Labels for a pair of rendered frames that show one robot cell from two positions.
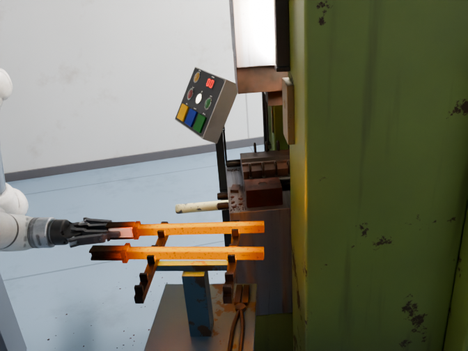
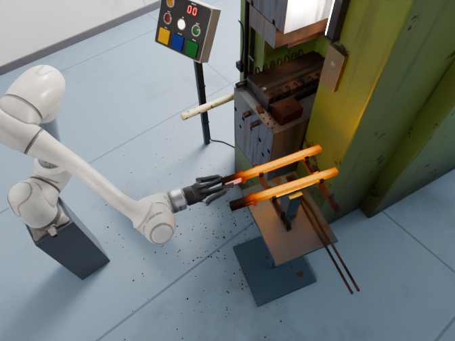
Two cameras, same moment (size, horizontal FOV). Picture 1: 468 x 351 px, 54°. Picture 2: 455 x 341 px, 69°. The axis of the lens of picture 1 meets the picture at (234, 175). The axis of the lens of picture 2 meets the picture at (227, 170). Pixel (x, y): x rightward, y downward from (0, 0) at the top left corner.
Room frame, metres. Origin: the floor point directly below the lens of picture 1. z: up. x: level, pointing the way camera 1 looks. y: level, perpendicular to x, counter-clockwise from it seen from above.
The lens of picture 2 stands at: (0.51, 0.66, 2.13)
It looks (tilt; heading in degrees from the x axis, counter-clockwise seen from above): 56 degrees down; 334
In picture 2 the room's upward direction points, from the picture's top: 2 degrees counter-clockwise
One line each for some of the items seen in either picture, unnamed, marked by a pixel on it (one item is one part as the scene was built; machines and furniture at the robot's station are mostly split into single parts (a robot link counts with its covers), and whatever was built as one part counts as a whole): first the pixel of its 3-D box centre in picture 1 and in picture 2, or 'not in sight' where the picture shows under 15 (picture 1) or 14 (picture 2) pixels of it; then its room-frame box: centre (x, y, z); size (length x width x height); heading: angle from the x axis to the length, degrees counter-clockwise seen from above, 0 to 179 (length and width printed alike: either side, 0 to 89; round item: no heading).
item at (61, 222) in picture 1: (69, 232); (196, 193); (1.16, 0.49, 0.98); 0.09 x 0.08 x 0.07; 84
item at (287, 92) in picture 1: (288, 111); (333, 67); (1.25, -0.17, 1.27); 0.09 x 0.02 x 0.17; 1
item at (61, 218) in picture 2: not in sight; (45, 219); (1.59, 1.16, 0.63); 0.22 x 0.18 x 0.06; 10
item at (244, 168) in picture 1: (297, 164); (292, 77); (1.57, -0.24, 0.96); 0.42 x 0.20 x 0.09; 91
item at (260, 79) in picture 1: (297, 67); (303, 11); (1.57, -0.24, 1.32); 0.42 x 0.20 x 0.10; 91
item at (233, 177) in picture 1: (303, 232); (292, 118); (1.51, -0.25, 0.69); 0.56 x 0.38 x 0.45; 91
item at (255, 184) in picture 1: (262, 191); (287, 111); (1.39, -0.09, 0.95); 0.12 x 0.09 x 0.07; 91
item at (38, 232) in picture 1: (45, 232); (177, 199); (1.17, 0.56, 0.98); 0.09 x 0.06 x 0.09; 174
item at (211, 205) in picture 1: (222, 205); (213, 104); (1.91, 0.06, 0.62); 0.44 x 0.05 x 0.05; 91
